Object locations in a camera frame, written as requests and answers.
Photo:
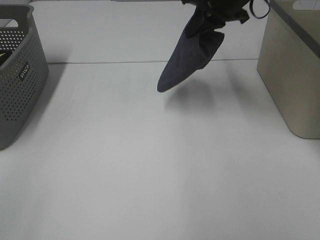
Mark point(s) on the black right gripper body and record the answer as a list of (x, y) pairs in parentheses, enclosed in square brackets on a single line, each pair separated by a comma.
[(225, 10)]

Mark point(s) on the dark navy towel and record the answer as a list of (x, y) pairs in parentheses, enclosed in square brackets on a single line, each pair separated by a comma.
[(195, 48)]

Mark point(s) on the beige plastic storage bin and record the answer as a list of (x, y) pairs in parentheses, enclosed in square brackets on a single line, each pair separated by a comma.
[(289, 63)]

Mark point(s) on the grey perforated plastic basket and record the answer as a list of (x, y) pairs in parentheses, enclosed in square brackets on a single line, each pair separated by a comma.
[(24, 75)]

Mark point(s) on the black and yellow item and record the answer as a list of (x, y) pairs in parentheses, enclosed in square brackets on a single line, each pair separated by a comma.
[(4, 56)]

